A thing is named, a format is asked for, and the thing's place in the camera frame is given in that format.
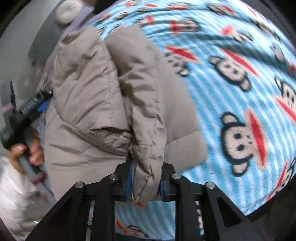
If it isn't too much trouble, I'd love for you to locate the white plastic bag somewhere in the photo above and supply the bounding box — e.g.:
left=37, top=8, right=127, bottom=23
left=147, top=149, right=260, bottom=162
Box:
left=0, top=157, right=51, bottom=240

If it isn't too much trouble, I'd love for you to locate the person's left hand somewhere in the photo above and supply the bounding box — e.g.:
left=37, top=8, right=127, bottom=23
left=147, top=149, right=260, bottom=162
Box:
left=7, top=129, right=45, bottom=174

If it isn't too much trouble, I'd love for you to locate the blue monkey print blanket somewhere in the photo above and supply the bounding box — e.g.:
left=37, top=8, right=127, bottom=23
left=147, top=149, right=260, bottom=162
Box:
left=91, top=1, right=295, bottom=240

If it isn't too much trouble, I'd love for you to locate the beige puffer down jacket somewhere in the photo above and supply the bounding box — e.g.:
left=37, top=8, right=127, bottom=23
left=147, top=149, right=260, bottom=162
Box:
left=44, top=26, right=207, bottom=201

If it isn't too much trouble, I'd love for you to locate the grey upholstered headboard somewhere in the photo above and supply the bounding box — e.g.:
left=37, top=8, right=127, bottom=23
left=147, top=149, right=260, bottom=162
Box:
left=28, top=1, right=70, bottom=66

